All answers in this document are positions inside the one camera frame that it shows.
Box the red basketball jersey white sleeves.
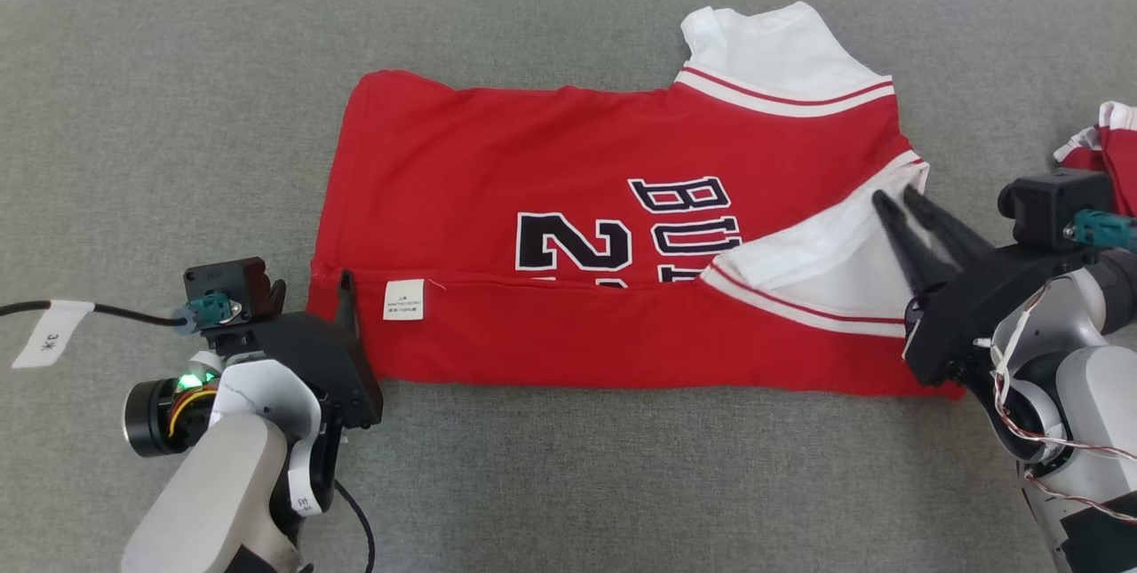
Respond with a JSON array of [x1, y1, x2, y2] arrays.
[[306, 2, 965, 401]]

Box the black left camera cable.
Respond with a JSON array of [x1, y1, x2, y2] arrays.
[[0, 299, 241, 330]]

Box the white left cable tag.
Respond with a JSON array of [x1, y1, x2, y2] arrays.
[[12, 300, 96, 370]]

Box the thin black cable loop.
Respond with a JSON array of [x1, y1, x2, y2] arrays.
[[333, 478, 377, 573]]

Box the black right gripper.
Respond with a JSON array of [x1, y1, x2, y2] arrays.
[[872, 187, 1095, 387]]

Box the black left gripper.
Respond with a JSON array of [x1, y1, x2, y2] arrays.
[[204, 268, 386, 431]]

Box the red white twisted wires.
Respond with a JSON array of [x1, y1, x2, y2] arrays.
[[990, 289, 1137, 525]]

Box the red shorts white stripes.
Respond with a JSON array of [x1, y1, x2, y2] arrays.
[[1054, 100, 1137, 219]]

